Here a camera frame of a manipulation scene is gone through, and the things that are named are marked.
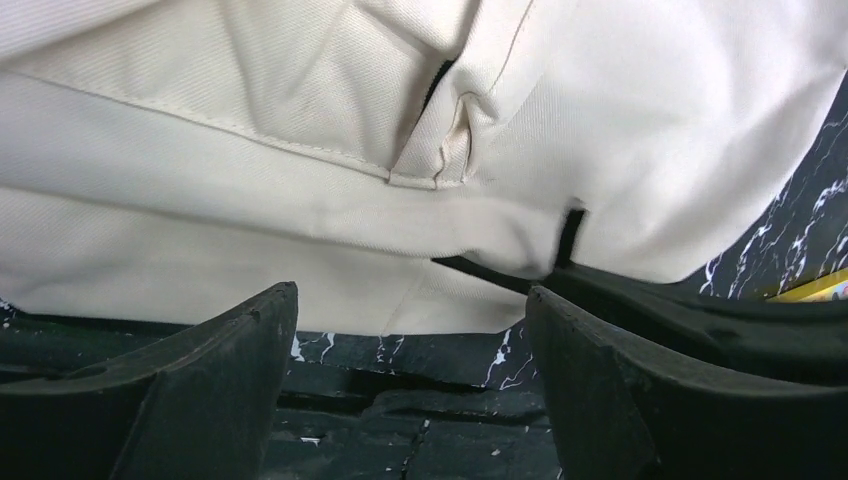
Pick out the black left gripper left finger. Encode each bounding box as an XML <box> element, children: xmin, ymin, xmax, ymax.
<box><xmin>1</xmin><ymin>282</ymin><xmax>298</xmax><ymax>479</ymax></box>

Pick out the beige canvas backpack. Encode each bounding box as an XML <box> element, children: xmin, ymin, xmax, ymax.
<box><xmin>1</xmin><ymin>1</ymin><xmax>847</xmax><ymax>335</ymax></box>

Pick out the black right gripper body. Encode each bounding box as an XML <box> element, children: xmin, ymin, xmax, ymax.
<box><xmin>543</xmin><ymin>265</ymin><xmax>847</xmax><ymax>386</ymax></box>

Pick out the colourful crayon box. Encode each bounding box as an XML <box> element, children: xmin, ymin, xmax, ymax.
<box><xmin>771</xmin><ymin>268</ymin><xmax>848</xmax><ymax>303</ymax></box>

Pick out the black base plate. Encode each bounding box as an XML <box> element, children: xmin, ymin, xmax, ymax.
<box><xmin>0</xmin><ymin>311</ymin><xmax>564</xmax><ymax>480</ymax></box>

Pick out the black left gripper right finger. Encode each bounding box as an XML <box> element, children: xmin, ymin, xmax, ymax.
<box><xmin>526</xmin><ymin>287</ymin><xmax>847</xmax><ymax>479</ymax></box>

